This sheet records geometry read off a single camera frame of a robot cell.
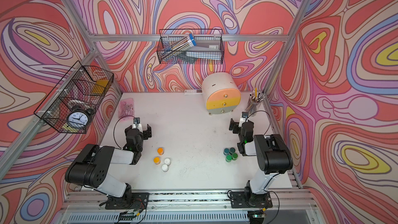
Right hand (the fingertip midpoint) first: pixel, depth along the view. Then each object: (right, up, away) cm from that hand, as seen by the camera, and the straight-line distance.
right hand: (239, 122), depth 97 cm
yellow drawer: (-10, +12, -1) cm, 16 cm away
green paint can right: (-6, -18, -11) cm, 22 cm away
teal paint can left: (-10, -16, -10) cm, 21 cm away
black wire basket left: (-85, +10, -26) cm, 90 cm away
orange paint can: (-48, -16, -8) cm, 51 cm away
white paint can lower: (-44, -23, -15) cm, 52 cm away
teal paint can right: (-7, -15, -9) cm, 19 cm away
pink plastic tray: (-77, +7, +11) cm, 78 cm away
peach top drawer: (-11, +18, -6) cm, 22 cm away
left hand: (-61, -1, -4) cm, 62 cm away
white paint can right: (-43, -20, -13) cm, 49 cm away
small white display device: (-30, +21, +22) cm, 43 cm away
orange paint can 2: (-49, -20, -12) cm, 54 cm away
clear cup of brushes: (+9, +15, -2) cm, 18 cm away
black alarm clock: (-79, +5, -29) cm, 84 cm away
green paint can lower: (-9, -19, -12) cm, 24 cm away
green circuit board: (-60, -42, -25) cm, 77 cm away
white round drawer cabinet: (-17, +26, +1) cm, 31 cm away
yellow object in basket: (-77, +20, -18) cm, 82 cm away
